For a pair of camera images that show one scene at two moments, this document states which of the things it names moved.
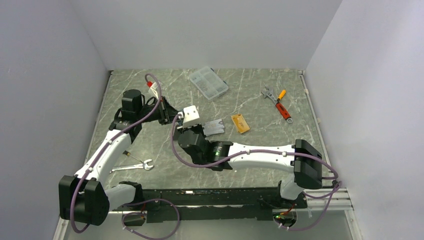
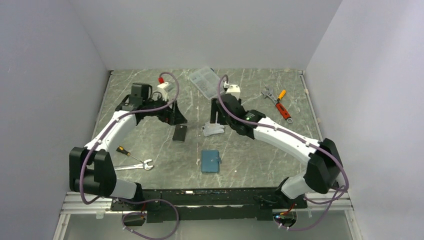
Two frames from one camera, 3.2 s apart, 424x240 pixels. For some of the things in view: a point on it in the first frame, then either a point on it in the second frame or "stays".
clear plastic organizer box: [209, 82] stays
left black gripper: [167, 112] stays
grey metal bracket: [213, 127] stays
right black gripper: [197, 126] → [214, 109]
